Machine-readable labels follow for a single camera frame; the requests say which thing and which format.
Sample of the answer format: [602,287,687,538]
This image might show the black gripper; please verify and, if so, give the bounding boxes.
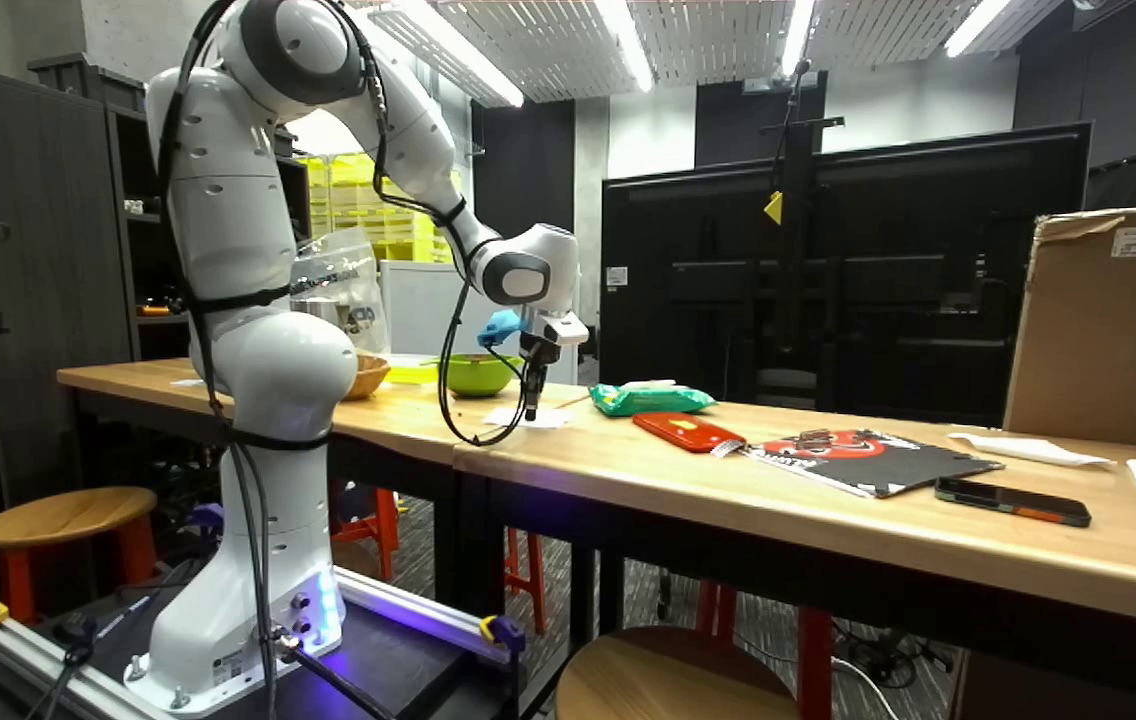
[514,321,567,425]

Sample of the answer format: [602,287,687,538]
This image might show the white tissue piece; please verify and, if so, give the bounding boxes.
[485,395,583,441]

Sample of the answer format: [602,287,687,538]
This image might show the aluminium robot base platform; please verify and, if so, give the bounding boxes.
[0,566,526,720]

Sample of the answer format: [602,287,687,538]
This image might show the green plastic bowl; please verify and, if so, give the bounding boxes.
[431,353,525,399]

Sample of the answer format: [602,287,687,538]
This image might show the green snack bag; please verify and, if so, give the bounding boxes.
[586,380,720,425]

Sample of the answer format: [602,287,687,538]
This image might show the yellow flat plate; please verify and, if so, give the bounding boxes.
[383,356,449,394]

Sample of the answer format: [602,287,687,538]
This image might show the grey cabinet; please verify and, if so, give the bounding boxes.
[379,259,598,394]

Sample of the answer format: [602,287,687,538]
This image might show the red snack packet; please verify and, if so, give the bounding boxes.
[626,413,752,460]

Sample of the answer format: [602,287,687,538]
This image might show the clear printed plastic bag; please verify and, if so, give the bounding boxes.
[284,242,389,353]

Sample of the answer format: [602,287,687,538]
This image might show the yellow storage bins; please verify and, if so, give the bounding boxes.
[303,153,460,270]

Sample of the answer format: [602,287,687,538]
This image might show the round wooden stool orange legs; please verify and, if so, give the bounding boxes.
[0,485,161,628]
[551,628,805,720]

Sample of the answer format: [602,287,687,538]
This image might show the ceiling light strip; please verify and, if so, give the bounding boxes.
[776,0,821,81]
[586,0,658,95]
[938,0,1016,65]

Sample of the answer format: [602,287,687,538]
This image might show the large black monitor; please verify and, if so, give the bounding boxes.
[596,125,1090,431]

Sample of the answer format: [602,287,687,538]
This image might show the black phone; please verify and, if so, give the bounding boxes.
[932,476,1096,532]

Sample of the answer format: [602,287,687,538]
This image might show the dark storage shelf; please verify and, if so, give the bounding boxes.
[0,38,182,503]

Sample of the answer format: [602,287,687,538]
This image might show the brown cardboard box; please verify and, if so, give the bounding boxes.
[999,201,1136,456]

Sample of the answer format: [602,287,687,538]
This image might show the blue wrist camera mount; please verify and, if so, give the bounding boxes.
[474,309,526,353]

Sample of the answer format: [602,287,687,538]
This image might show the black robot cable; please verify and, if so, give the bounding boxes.
[161,0,526,720]

